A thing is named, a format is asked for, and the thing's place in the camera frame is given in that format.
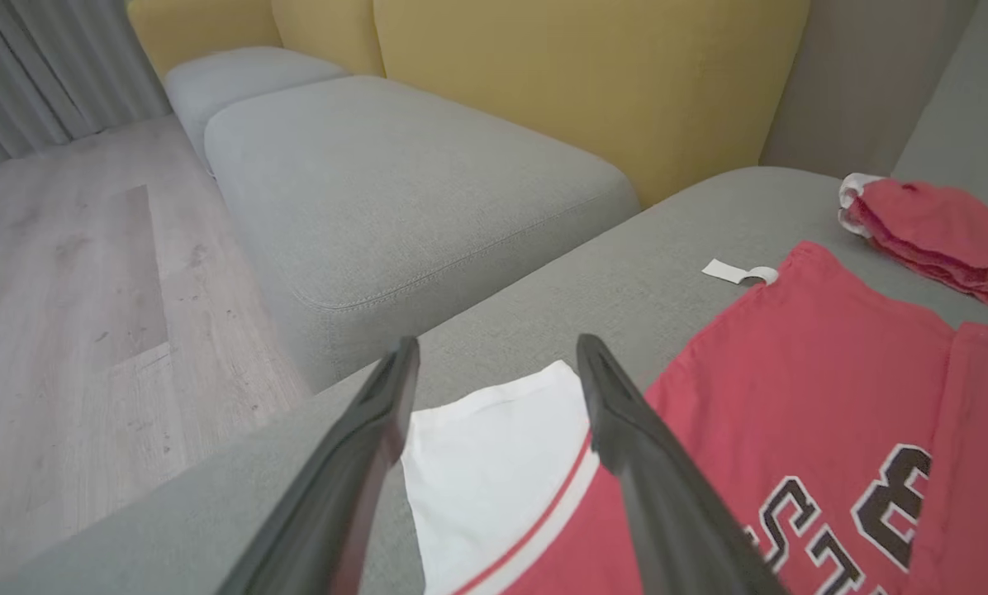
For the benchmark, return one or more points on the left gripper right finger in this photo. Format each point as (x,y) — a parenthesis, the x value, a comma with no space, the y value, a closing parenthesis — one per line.
(676,512)

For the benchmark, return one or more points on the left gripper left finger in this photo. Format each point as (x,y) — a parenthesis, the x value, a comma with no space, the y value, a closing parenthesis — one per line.
(329,512)

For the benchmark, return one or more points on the red garment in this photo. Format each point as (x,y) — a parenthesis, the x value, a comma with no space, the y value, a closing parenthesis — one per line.
(932,223)

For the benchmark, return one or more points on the large grey sofa seat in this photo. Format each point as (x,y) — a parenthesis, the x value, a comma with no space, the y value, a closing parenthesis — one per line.
(543,306)

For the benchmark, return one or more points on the white paper hang tag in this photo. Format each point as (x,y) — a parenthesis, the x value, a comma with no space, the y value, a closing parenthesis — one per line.
(721,269)

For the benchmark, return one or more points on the wide yellow sofa back cushion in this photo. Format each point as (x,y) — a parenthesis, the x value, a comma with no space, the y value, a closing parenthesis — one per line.
(610,83)

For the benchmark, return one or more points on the small grey sofa seat cushion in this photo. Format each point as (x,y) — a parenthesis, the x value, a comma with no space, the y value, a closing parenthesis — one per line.
(230,78)

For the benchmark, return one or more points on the narrow yellow sofa back cushion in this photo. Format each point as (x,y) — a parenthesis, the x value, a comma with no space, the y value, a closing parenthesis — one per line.
(329,33)
(197,29)

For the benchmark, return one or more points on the grey curtain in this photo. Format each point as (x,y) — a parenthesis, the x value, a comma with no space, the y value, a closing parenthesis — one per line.
(40,74)

